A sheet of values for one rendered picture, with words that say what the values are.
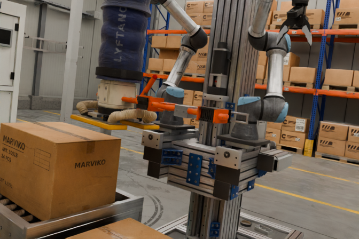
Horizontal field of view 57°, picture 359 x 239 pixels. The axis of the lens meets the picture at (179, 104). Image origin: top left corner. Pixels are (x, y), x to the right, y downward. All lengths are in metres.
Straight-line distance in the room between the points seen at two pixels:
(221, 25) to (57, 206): 1.39
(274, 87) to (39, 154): 1.27
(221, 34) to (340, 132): 6.47
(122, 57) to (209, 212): 1.09
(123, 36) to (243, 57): 0.81
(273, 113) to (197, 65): 7.96
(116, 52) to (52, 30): 10.64
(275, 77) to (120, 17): 0.90
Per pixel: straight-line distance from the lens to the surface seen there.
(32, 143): 1.85
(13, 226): 1.72
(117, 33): 1.53
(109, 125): 1.42
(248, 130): 1.79
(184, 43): 2.24
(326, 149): 8.40
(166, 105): 1.30
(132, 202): 1.95
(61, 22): 12.36
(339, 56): 9.80
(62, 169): 1.70
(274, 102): 1.82
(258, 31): 1.91
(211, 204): 2.09
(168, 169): 2.04
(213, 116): 1.14
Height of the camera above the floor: 1.27
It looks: 3 degrees down
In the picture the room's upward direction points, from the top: 7 degrees clockwise
